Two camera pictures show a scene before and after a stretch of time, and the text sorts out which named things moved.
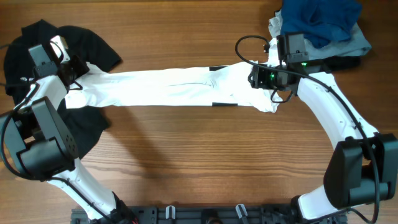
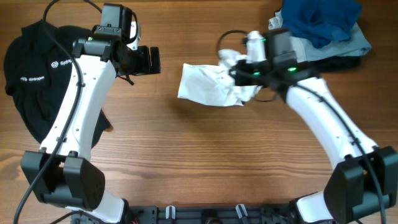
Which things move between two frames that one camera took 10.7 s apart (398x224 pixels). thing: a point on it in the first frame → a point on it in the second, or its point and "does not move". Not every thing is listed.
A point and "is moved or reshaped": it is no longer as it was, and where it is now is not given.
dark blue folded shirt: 321,21 does not move
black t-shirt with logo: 83,125 does not move
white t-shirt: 229,83 is moved or reshaped
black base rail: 265,214 does not move
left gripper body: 76,67 → 138,62
